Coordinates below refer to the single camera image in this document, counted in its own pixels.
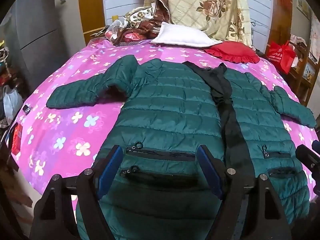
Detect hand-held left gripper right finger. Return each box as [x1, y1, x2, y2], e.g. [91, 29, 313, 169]
[197, 145, 293, 240]

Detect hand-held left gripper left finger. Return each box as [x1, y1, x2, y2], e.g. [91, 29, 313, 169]
[32, 145, 124, 240]

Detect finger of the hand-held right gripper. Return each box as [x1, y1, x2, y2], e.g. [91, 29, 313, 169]
[296, 145, 320, 195]

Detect dark green puffer jacket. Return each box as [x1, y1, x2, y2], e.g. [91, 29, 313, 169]
[47, 54, 317, 240]

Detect pink floral bedsheet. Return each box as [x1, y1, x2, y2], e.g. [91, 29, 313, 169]
[7, 39, 320, 240]

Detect wooden shelf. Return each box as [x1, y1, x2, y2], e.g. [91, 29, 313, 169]
[287, 34, 320, 107]

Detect red box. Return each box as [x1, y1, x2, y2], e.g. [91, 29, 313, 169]
[11, 122, 23, 156]

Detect red shopping bag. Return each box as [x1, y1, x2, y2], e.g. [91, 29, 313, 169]
[266, 40, 297, 74]

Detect white plastic bag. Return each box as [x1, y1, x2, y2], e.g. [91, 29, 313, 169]
[2, 85, 24, 126]

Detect red ruffled pillow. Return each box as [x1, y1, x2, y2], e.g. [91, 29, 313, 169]
[204, 41, 260, 64]

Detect white pillow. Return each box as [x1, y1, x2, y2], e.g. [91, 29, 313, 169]
[151, 22, 223, 48]

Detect clear plastic bottle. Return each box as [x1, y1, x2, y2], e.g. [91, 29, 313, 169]
[104, 19, 123, 41]

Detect brown floral blanket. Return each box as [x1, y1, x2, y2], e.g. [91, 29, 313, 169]
[117, 0, 170, 46]

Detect wooden wardrobe panel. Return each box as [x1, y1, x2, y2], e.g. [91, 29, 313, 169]
[267, 0, 293, 53]

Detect grey refrigerator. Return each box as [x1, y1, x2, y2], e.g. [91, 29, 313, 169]
[4, 0, 62, 92]

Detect wooden door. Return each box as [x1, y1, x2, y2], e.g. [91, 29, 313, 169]
[78, 0, 106, 46]

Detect beige rose print quilt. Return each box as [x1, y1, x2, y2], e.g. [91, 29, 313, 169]
[144, 0, 254, 47]

